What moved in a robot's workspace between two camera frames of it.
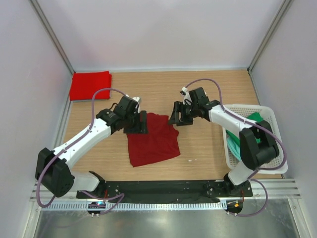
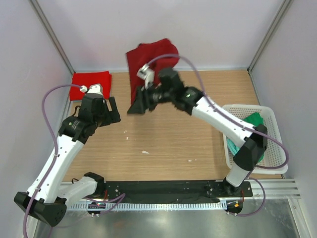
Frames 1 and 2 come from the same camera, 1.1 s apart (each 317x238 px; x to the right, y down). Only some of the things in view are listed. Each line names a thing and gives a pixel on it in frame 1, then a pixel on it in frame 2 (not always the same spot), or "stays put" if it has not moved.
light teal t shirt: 235,148 stays put
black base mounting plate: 167,190 stays put
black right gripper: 184,114 → 146,98
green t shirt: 255,117 stays put
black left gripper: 136,126 → 106,113
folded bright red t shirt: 83,85 stays put
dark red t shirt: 161,142 → 142,54
